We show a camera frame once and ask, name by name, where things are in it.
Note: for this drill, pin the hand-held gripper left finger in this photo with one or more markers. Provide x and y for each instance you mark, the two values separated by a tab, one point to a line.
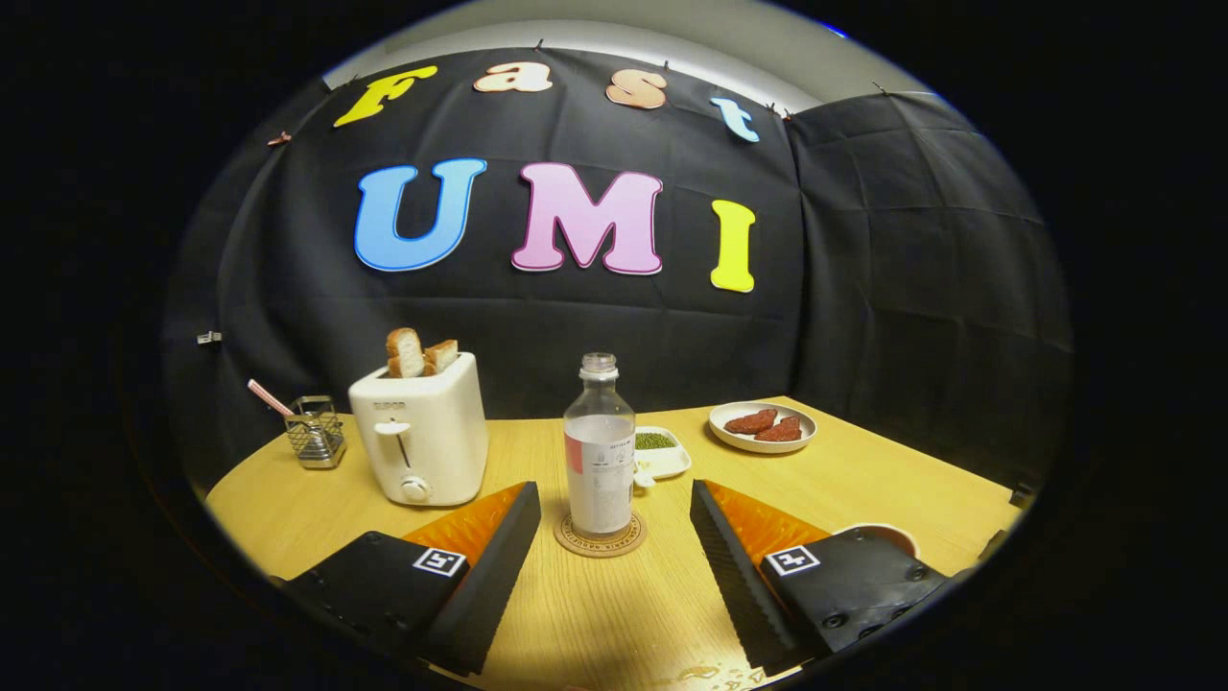
484	590

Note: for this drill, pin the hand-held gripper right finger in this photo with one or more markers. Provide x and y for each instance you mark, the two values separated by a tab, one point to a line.
734	585

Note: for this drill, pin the round cork coaster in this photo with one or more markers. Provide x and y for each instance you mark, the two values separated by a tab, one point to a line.
600	547

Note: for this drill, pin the clear juice bottle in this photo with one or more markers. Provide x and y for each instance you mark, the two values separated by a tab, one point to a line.
600	470

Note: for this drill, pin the wooden table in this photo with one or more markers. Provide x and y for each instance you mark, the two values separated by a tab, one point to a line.
614	614

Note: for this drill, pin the white divided seed dish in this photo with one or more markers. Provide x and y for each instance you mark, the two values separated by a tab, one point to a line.
667	459

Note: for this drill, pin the white round plate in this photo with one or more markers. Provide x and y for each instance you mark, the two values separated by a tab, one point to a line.
739	440

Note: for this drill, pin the white toaster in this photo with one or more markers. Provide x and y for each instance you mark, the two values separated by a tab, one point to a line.
422	441

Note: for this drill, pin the red meat piece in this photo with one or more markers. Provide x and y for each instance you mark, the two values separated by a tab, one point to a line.
782	431
750	422

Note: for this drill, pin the toast slice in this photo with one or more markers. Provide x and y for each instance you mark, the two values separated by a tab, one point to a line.
405	353
441	355

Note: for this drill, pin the pink straw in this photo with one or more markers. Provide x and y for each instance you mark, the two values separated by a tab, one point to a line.
269	395

